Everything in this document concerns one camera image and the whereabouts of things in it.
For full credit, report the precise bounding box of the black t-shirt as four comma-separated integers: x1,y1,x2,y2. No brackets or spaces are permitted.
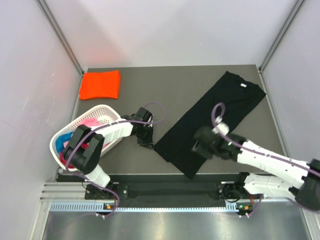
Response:
152,70,267,180

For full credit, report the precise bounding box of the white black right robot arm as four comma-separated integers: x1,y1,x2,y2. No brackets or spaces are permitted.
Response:
192,126,320,212

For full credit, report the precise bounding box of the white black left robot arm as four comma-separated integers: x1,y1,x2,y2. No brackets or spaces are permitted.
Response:
62,107,154,199

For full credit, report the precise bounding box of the white plastic laundry basket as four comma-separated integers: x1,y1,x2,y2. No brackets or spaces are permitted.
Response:
49,104,121,170

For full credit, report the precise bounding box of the pink t-shirt in basket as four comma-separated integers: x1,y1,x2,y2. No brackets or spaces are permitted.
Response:
63,118,105,148

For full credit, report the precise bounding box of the folded orange t-shirt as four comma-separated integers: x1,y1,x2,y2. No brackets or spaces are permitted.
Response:
78,70,121,101

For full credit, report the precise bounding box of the blue t-shirt in basket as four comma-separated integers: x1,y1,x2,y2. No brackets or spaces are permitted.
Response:
55,132,73,154

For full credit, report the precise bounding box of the magenta t-shirt in basket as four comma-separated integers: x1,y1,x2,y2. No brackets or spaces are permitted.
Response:
59,143,88,170

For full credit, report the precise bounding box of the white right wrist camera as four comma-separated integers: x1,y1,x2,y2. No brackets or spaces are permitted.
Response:
212,116,230,136

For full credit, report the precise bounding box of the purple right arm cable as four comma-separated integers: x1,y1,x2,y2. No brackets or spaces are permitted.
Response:
211,101,320,218

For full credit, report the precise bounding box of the slotted grey cable duct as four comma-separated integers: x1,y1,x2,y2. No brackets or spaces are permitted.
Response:
50,202,251,213

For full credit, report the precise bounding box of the left aluminium frame post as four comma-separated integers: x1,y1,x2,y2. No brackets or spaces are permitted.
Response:
35,0,84,76

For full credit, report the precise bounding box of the aluminium frame post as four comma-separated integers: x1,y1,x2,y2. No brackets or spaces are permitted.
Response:
35,0,84,76
258,0,306,73

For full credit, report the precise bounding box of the right aluminium frame post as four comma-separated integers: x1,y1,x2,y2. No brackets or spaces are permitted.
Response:
258,0,306,73

